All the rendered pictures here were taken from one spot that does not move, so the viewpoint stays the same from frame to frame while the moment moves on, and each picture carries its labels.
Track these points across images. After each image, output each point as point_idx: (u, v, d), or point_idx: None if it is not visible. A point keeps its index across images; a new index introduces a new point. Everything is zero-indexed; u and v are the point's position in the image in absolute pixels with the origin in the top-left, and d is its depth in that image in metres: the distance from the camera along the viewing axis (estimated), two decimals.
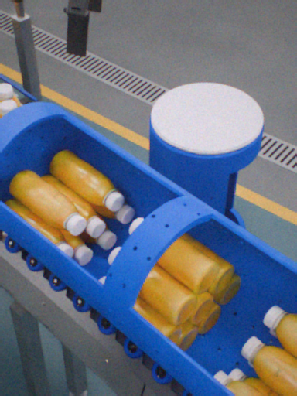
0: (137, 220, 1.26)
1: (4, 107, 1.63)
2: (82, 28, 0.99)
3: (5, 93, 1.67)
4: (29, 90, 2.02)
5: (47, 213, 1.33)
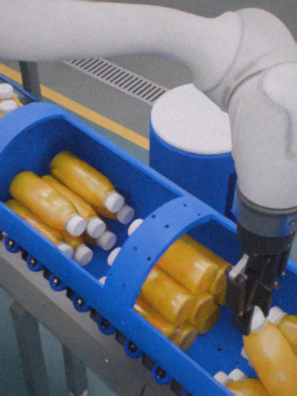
0: (135, 222, 1.26)
1: (4, 107, 1.63)
2: (261, 288, 1.03)
3: (5, 93, 1.67)
4: (29, 90, 2.02)
5: (48, 214, 1.33)
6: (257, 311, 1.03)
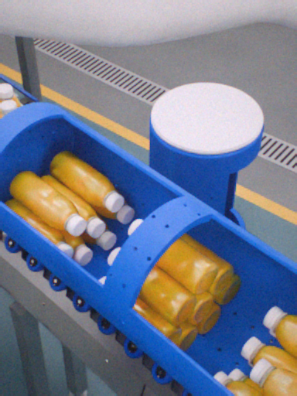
0: (135, 222, 1.26)
1: (4, 107, 1.63)
2: None
3: (5, 93, 1.67)
4: (29, 90, 2.02)
5: (48, 214, 1.33)
6: (260, 360, 1.10)
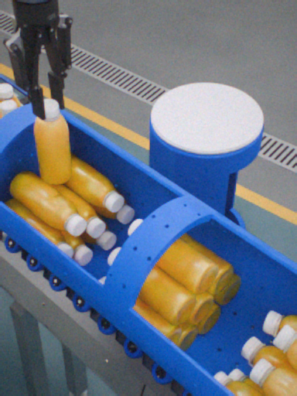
0: (135, 222, 1.26)
1: (4, 107, 1.63)
2: (55, 82, 1.27)
3: (5, 93, 1.67)
4: None
5: (48, 214, 1.33)
6: (260, 360, 1.10)
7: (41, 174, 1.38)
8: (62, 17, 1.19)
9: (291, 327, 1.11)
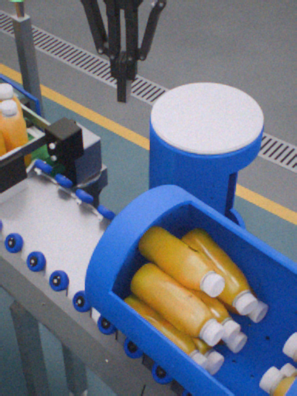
0: (293, 338, 1.09)
1: (4, 107, 1.63)
2: (131, 68, 1.02)
3: (5, 93, 1.67)
4: (29, 90, 2.02)
5: (180, 320, 1.16)
6: None
7: (143, 249, 1.26)
8: None
9: None
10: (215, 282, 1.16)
